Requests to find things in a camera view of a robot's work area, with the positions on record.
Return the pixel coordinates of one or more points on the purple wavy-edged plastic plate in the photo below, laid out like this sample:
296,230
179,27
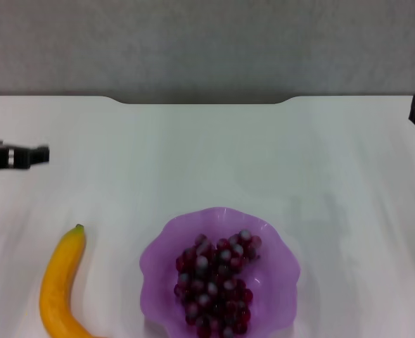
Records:
158,267

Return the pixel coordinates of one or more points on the yellow banana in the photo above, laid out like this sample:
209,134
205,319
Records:
58,281

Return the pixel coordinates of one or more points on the dark red grape bunch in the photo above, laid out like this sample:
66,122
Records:
214,281

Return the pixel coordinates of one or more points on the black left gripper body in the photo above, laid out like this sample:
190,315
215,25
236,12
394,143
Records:
0,158

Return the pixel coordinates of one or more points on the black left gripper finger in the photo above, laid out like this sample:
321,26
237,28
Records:
40,159
40,151

